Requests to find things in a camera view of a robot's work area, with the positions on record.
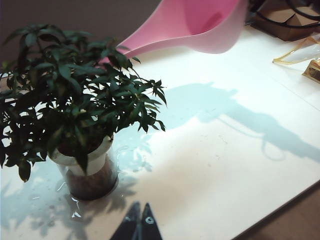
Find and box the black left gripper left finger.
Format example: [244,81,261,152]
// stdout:
[109,201,142,240]

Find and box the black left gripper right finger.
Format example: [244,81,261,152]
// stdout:
[136,202,163,240]

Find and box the pink plastic watering can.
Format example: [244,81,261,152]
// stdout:
[98,0,247,65]

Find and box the white inner plant pot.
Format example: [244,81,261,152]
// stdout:
[48,134,115,176]

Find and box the green leafy plant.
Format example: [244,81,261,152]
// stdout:
[0,23,168,183]

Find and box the clear glass outer jar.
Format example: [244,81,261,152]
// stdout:
[56,149,120,201]

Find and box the brown desk partition panel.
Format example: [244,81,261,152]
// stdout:
[0,0,166,76]

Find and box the gold foil packet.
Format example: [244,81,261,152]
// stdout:
[301,58,320,85]

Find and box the clear yellowish plastic bag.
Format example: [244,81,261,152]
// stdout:
[272,36,320,67]

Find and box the brown cardboard box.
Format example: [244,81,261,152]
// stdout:
[249,0,320,42]

